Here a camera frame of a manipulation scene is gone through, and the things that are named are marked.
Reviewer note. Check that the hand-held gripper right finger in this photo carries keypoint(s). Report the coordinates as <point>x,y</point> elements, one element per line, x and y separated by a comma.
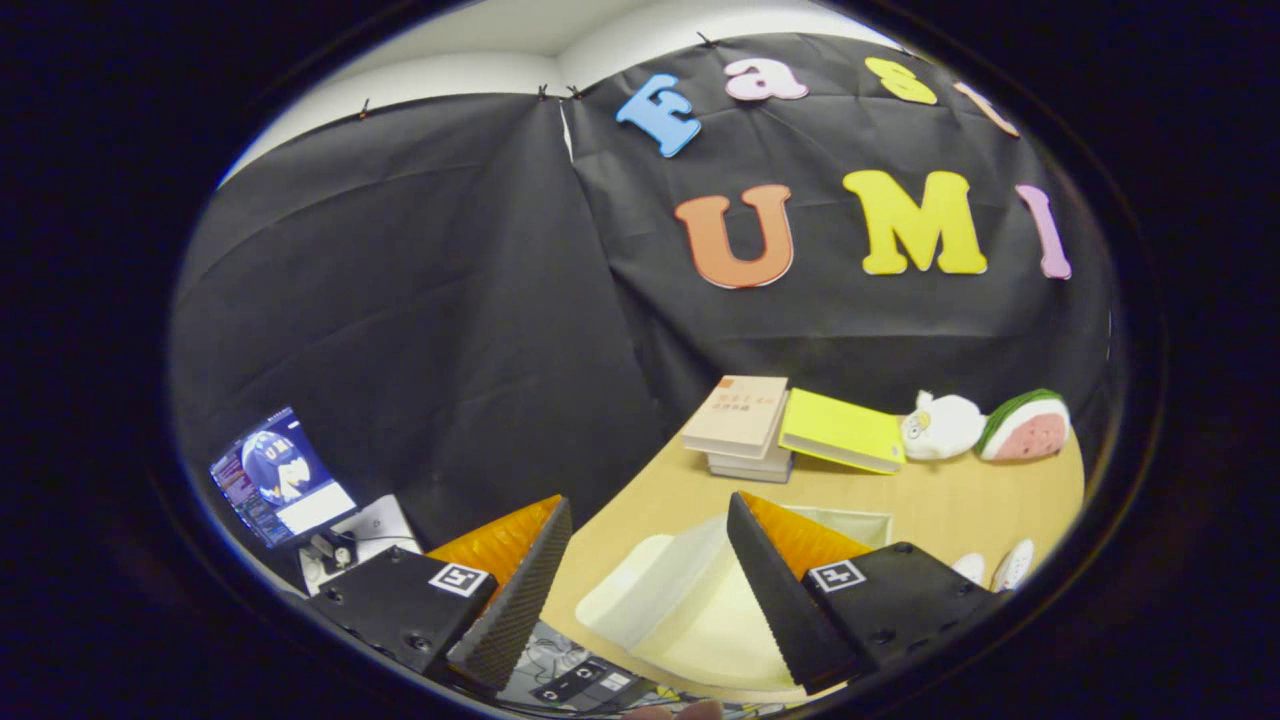
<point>785,615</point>

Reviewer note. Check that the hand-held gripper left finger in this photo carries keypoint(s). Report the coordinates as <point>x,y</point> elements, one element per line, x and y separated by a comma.
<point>515,610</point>

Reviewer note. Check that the cream fabric storage box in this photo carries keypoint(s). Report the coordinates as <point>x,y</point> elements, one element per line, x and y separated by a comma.
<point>690,600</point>

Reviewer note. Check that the white striped canvas shoe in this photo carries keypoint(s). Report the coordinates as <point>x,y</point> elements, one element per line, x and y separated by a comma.
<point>1012,566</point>
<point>969,568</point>

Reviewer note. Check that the open laptop computer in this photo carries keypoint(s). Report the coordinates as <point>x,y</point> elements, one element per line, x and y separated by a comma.
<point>280,480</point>

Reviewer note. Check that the stack of pale books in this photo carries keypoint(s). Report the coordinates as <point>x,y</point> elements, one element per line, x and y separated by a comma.
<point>750,467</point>

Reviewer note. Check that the yellow cover book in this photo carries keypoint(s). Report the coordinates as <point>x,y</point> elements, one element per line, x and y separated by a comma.
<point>840,428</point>

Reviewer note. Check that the white plush toy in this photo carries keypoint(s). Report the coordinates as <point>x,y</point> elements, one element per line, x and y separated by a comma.
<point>945,427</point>

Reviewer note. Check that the watermelon slice plush toy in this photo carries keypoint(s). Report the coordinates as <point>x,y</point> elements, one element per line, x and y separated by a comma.
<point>1030,435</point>

